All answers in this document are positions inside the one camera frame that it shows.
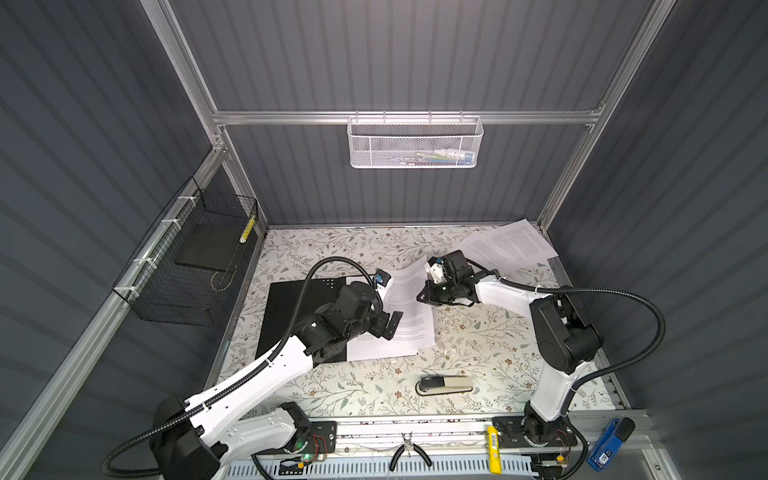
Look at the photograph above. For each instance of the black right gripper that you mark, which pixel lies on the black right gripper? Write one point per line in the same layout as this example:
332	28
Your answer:
430	297

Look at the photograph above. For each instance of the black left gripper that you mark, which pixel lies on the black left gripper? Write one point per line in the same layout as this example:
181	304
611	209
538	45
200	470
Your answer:
379	327

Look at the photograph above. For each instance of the printed sheet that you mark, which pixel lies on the printed sheet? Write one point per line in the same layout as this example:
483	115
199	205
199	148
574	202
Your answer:
419	276
508	248
400	297

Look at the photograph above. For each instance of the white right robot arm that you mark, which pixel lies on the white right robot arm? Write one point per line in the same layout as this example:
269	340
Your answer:
567	340

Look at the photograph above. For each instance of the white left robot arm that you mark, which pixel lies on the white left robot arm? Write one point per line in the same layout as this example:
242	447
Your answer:
194	438

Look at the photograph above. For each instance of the grey black stapler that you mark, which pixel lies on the grey black stapler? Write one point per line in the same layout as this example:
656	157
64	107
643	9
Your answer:
443	385

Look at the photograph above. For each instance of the pens in white basket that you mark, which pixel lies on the pens in white basket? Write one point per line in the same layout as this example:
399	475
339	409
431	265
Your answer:
440	158

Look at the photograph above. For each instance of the yellow utility knife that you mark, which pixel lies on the yellow utility knife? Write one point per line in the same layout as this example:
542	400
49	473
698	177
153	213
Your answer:
494	457

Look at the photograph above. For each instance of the yellow marker in basket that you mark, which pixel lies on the yellow marker in basket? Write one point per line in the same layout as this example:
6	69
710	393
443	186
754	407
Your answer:
247	230

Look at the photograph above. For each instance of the black pad in basket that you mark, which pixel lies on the black pad in basket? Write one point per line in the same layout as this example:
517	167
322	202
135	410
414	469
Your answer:
212	248

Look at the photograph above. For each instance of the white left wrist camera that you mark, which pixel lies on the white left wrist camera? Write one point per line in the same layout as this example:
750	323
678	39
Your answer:
381	280

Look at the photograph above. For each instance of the black handled pliers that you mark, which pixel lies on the black handled pliers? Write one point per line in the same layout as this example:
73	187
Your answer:
408	447

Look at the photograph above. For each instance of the white wire mesh basket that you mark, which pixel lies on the white wire mesh basket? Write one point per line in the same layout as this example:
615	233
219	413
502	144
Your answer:
378	142

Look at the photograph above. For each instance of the black wire basket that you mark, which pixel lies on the black wire basket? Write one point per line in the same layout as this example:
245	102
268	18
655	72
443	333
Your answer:
190	270

